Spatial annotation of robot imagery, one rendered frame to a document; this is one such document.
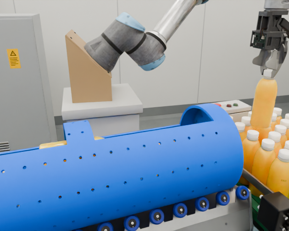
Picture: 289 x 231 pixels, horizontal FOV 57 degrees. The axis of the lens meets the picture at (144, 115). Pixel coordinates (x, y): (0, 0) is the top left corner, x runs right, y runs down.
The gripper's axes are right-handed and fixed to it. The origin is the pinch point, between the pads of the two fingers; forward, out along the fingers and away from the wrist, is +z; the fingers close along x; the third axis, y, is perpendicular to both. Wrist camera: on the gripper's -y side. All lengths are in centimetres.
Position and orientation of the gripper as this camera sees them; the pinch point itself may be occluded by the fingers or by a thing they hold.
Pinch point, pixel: (269, 72)
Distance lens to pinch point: 102.8
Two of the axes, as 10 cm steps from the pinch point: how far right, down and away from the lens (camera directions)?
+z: 0.0, 9.2, 3.9
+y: -9.4, 1.3, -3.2
